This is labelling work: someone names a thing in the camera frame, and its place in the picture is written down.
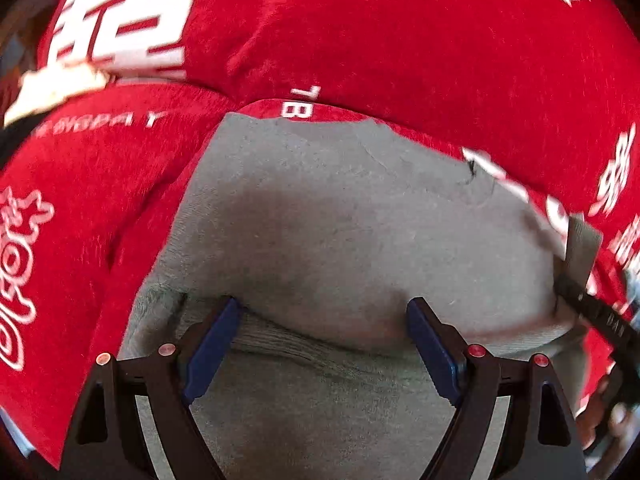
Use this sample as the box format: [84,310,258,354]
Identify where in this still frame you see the grey knit garment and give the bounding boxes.
[120,114,586,479]

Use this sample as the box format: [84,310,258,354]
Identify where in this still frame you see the right hand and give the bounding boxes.
[576,373,639,456]

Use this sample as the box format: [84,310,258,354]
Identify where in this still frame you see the red printed bed blanket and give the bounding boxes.
[1,82,639,466]

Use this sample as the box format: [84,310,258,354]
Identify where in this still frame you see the red printed pillow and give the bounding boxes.
[38,0,639,237]

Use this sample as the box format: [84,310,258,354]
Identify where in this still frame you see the black folded garment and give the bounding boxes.
[0,115,41,169]

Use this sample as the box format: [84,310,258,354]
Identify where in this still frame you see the cream folded cloth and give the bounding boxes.
[2,62,113,127]

